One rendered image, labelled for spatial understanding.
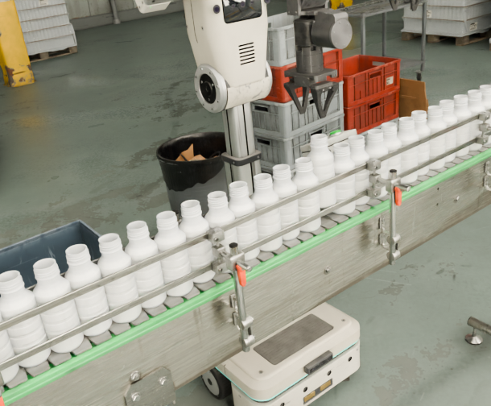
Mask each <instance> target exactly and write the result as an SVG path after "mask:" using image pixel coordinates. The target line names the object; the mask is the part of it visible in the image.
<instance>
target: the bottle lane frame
mask: <svg viewBox="0 0 491 406"><path fill-rule="evenodd" d="M487 161H489V173H490V174H491V148H488V150H486V151H483V152H480V154H478V155H475V156H472V158H470V159H467V160H464V162H462V163H460V164H456V166H454V167H452V168H447V170H446V171H444V172H441V173H439V174H438V175H436V176H433V177H430V179H428V180H425V181H424V182H420V184H417V185H416V186H414V187H412V186H411V190H410V191H409V192H407V191H404V192H402V202H401V205H400V206H398V205H396V233H398V234H399V235H400V237H401V240H400V242H399V243H398V250H399V252H400V257H399V258H401V257H402V256H404V255H405V254H407V253H409V252H410V251H412V250H414V249H415V248H417V247H419V246H421V245H423V244H424V243H425V242H427V241H429V240H431V239H433V238H434V237H436V236H437V235H439V234H441V233H443V232H444V231H445V230H448V229H450V228H451V227H453V226H454V225H456V224H458V223H459V222H462V221H463V220H464V219H466V218H468V217H470V216H472V215H473V214H475V213H476V212H478V211H480V210H481V209H483V208H485V207H486V206H488V205H490V204H491V191H489V190H487V189H486V188H485V187H483V183H484V177H485V176H487V173H486V172H485V163H486V162H487ZM389 212H390V199H389V200H387V201H381V204H379V205H376V206H374V207H372V206H370V209H368V210H366V211H365V212H360V214H358V215H357V216H355V217H348V218H349V219H348V220H347V221H345V222H342V223H337V226H334V227H333V228H331V229H329V230H328V229H325V232H323V233H321V234H318V235H314V234H313V238H310V239H308V240H307V241H305V242H302V241H300V244H299V245H297V246H294V247H292V248H289V247H287V246H286V247H287V251H284V252H283V253H281V254H279V255H276V254H274V257H273V258H271V259H268V260H267V261H265V262H263V261H261V260H259V261H260V264H259V265H257V266H255V267H252V271H250V272H247V271H245V277H246V285H245V287H243V292H244V299H245V312H246V314H249V315H250V316H251V317H252V318H253V319H254V320H253V325H252V330H253V334H254V336H255V343H256V342H259V341H260V340H262V339H263V338H265V337H267V336H268V335H270V334H272V333H273V332H275V331H277V330H278V329H281V328H282V327H283V326H285V325H287V324H289V323H291V322H292V321H294V320H295V319H297V318H299V317H301V316H303V315H304V314H305V313H308V312H309V311H311V310H313V309H314V308H316V307H317V306H319V305H321V304H323V303H324V302H326V301H327V300H330V299H331V298H333V297H334V296H336V295H338V294H339V293H341V292H343V291H344V290H346V289H348V288H350V287H352V286H353V285H354V284H356V283H358V282H360V281H362V280H363V279H365V278H366V277H368V276H370V275H372V274H373V273H374V272H376V271H379V270H380V269H382V268H383V267H385V266H387V265H388V264H389V260H388V258H387V257H386V254H387V252H388V250H386V249H384V248H382V245H380V244H379V234H380V233H381V232H382V229H379V218H380V217H382V216H385V226H384V228H385V230H386V231H389ZM214 283H215V284H216V286H215V287H213V288H210V289H209V290H207V291H205V292H203V291H201V290H199V289H198V290H199V291H200V294H199V295H197V296H194V297H193V298H191V299H189V300H187V299H185V298H183V297H182V299H183V300H184V302H183V303H181V304H178V305H176V306H175V307H173V308H169V307H167V306H165V307H166V308H167V311H165V312H163V313H160V314H159V315H157V316H155V317H152V316H151V315H149V314H148V315H147V316H148V317H149V320H147V321H144V322H143V323H141V324H139V325H136V326H134V325H132V324H130V329H128V330H127V331H125V332H123V333H120V334H119V335H115V334H113V333H111V336H112V338H111V339H109V340H107V341H105V342H103V343H101V344H99V345H95V344H94V343H91V346H92V348H91V349H89V350H86V351H85V352H83V353H81V354H78V355H74V354H73V353H71V354H70V355H71V358H70V359H69V360H67V361H65V362H62V363H61V364H59V365H57V366H54V365H52V364H51V363H50V364H49V367H50V369H49V370H47V371H45V372H43V373H41V374H39V375H37V376H35V377H32V376H30V375H29V374H28V375H27V381H25V382H23V383H21V384H19V385H17V386H15V387H13V388H8V387H7V386H3V387H4V392H3V393H2V398H3V401H4V404H5V405H6V406H126V402H125V398H124V394H125V392H126V389H127V388H128V386H129V384H131V383H133V382H134V381H136V380H138V379H140V378H142V377H143V376H145V375H147V374H149V373H151V372H152V371H154V370H156V369H158V368H160V367H165V368H167V369H169V370H170V371H171V377H172V381H173V385H174V389H175V390H177V389H179V388H180V387H182V386H184V385H185V384H187V383H189V382H191V381H193V380H194V379H196V378H197V377H199V376H201V375H203V374H204V373H206V372H207V371H210V370H211V369H213V368H214V367H216V366H218V365H220V364H221V363H223V362H224V361H226V360H228V359H229V358H232V357H233V356H234V355H236V354H238V353H240V352H242V346H241V344H240V342H239V337H240V336H241V334H240V331H239V330H238V329H237V325H234V323H233V313H234V312H235V308H232V306H231V300H230V295H232V294H234V293H235V289H234V282H233V276H232V275H231V279H229V280H226V281H225V282H223V283H221V284H219V283H217V282H214ZM255 343H254V344H255ZM252 345H253V344H252Z"/></svg>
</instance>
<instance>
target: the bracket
mask: <svg viewBox="0 0 491 406"><path fill-rule="evenodd" d="M478 114H479V118H478V119H477V120H480V121H483V123H482V124H480V126H479V131H482V134H481V135H478V136H476V138H477V142H476V143H477V144H481V145H484V144H486V143H488V142H489V136H488V135H485V132H487V131H491V126H490V124H488V123H485V121H487V120H489V119H490V115H491V112H488V111H483V110H482V111H481V112H479V113H478ZM366 163H367V169H366V170H369V171H371V172H373V173H372V174H369V182H370V183H373V185H372V186H370V187H368V188H366V189H367V195H366V196H367V197H371V198H375V197H379V196H381V188H380V187H378V186H376V184H378V183H382V184H385V185H386V191H387V192H389V193H390V212H389V231H386V230H385V228H384V226H385V216H382V217H380V218H379V229H382V232H381V233H380V234H379V244H380V245H382V248H384V249H386V250H388V252H387V254H386V257H387V258H388V260H389V264H390V265H395V260H396V259H398V258H399V257H400V252H399V250H398V243H399V242H400V240H401V237H400V235H399V234H398V233H396V205H398V206H400V205H401V202H402V191H403V190H404V191H407V192H409V191H410V190H411V187H409V186H406V185H404V184H401V177H399V176H397V169H390V178H388V179H384V178H381V174H378V173H376V171H377V170H379V169H381V160H378V159H370V160H368V161H366ZM485 172H486V173H487V176H485V177H484V183H483V187H485V188H486V189H487V190H489V191H491V188H489V187H488V179H489V178H488V177H489V176H491V174H490V173H489V161H487V162H486V163H485ZM172 211H173V212H175V215H176V217H177V222H178V225H179V224H180V223H181V222H182V220H183V217H180V216H179V210H177V209H176V210H172ZM206 233H208V239H207V240H208V241H210V242H211V243H213V244H216V245H214V246H212V254H213V255H214V256H216V257H217V259H215V260H213V261H211V262H210V263H211V264H212V271H214V272H215V273H217V274H218V275H220V274H221V273H223V272H225V271H228V270H230V271H232V272H233V282H234V289H235V293H234V294H232V295H230V300H231V306H232V308H235V312H234V313H233V323H234V325H237V329H238V330H239V331H240V334H241V336H240V337H239V342H240V344H241V346H242V351H243V352H249V351H250V346H251V345H252V344H254V343H255V336H254V334H253V330H252V325H253V320H254V319H253V318H252V317H251V316H250V315H249V314H246V307H245V299H244V292H243V287H245V285H246V271H247V272H250V271H252V267H251V266H250V265H249V264H247V263H246V261H245V254H244V252H243V251H240V250H238V244H237V243H236V242H231V243H230V244H229V250H230V253H229V252H227V251H226V249H225V246H223V245H222V244H220V243H219V242H220V241H223V240H225V233H224V231H223V230H222V229H221V228H219V227H214V228H212V229H211V230H207V231H206ZM385 234H388V235H389V236H387V238H386V240H387V242H388V243H389V247H387V246H385V243H384V242H385ZM222 257H224V258H225V259H223V258H222ZM2 385H4V380H3V377H2V373H1V371H0V387H1V386H2ZM0 406H6V405H5V404H4V401H3V398H2V392H1V390H0Z"/></svg>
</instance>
